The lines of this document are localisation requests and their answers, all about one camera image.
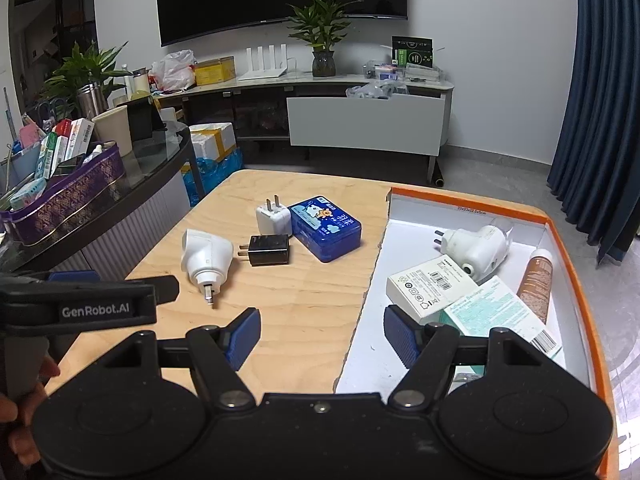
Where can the black wall charger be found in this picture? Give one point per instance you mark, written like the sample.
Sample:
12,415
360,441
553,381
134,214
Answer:
267,250

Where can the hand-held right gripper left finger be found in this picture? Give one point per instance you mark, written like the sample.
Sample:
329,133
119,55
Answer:
245,335

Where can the television cabinet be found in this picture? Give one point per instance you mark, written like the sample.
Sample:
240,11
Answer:
250,91

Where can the white plug-in device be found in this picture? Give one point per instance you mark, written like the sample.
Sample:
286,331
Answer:
477,250
207,257

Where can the black rolled mat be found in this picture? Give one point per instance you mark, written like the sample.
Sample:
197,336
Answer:
439,172

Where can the teal and white bandage box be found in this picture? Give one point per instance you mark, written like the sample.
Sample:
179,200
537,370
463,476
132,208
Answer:
490,315

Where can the white cabinet drawer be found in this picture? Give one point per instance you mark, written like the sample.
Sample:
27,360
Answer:
365,125

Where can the blue bottled water pack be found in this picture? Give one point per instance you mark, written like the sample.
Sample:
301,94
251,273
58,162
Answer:
215,180

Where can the white and red plastic bag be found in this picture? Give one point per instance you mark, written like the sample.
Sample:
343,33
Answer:
172,72

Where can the person's left hand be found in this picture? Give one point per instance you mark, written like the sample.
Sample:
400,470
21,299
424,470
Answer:
27,447

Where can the dark blue curtain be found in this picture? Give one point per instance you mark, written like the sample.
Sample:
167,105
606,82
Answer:
600,110

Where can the blue cartoon tin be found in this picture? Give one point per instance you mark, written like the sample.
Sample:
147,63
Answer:
325,230

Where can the beige cup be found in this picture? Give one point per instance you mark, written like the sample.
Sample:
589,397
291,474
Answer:
112,130

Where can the flat white box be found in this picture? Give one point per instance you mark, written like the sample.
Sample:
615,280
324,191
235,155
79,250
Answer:
422,72

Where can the yellow box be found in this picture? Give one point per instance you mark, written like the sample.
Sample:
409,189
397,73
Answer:
214,71

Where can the potted bamboo plant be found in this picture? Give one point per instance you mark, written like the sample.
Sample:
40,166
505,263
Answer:
317,25

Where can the leafy plant in steel pot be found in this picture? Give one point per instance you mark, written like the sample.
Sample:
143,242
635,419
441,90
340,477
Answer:
87,72

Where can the green and white medicine box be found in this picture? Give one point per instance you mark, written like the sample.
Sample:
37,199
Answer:
46,155

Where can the clear plastic box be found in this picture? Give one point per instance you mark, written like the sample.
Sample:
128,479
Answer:
385,71

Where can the black stand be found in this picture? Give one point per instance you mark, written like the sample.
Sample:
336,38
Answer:
142,117

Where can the white router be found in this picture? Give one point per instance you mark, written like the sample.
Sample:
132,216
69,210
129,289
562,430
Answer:
262,67

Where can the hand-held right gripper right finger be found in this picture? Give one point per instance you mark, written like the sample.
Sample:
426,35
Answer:
400,337

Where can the white wall charger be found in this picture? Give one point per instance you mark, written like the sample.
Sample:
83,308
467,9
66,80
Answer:
272,220

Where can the white taped cardboard box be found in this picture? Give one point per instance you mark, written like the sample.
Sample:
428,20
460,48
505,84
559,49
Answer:
212,142

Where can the curved glass-top counter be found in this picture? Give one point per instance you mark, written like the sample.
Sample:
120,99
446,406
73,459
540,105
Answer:
125,240

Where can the crumpled clear plastic bag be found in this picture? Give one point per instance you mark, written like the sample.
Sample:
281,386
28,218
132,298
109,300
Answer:
375,91

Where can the white and red medicine box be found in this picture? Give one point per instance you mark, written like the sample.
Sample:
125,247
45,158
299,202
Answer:
77,137

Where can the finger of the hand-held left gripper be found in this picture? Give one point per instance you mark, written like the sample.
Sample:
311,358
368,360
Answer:
75,276
167,290

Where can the brown cosmetic bottle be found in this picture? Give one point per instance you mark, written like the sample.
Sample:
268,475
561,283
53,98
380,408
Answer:
535,285

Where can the orange-edged cardboard box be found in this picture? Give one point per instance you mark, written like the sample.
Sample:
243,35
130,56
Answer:
365,355

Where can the black and green box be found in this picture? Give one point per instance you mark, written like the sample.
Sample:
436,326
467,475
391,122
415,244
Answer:
412,52

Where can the purple patterned tin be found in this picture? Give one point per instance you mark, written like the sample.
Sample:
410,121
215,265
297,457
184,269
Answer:
75,200

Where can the small white product box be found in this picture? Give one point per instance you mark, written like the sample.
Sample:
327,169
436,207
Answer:
430,287

